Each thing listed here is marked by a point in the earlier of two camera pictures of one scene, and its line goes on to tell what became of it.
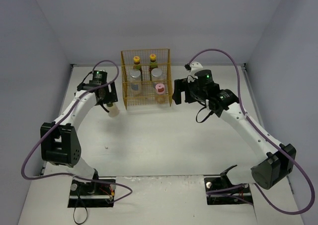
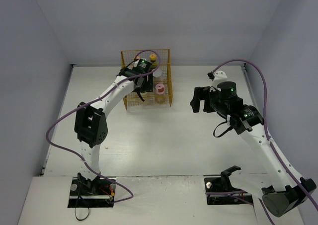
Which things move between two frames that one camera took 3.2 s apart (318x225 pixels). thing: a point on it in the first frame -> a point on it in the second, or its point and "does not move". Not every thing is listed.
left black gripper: x=112 y=93 -> x=145 y=85
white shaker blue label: x=156 y=72 does not move
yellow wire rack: x=146 y=77 does not move
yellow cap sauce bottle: x=153 y=64 does not move
